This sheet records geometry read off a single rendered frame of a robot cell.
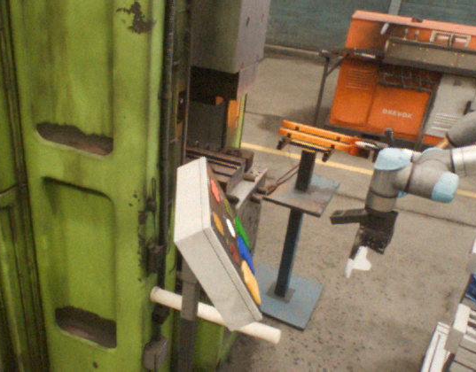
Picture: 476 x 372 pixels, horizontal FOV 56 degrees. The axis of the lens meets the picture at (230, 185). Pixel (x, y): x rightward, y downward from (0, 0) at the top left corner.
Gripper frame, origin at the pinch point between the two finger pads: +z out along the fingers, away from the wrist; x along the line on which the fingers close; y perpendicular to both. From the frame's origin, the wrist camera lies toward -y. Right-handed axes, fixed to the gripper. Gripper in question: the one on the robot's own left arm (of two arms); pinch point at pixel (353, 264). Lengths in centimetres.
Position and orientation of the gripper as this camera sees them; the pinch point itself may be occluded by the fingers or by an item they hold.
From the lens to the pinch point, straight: 133.0
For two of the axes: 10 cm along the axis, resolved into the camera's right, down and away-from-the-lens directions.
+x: 5.4, -3.4, 7.7
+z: -1.0, 8.8, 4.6
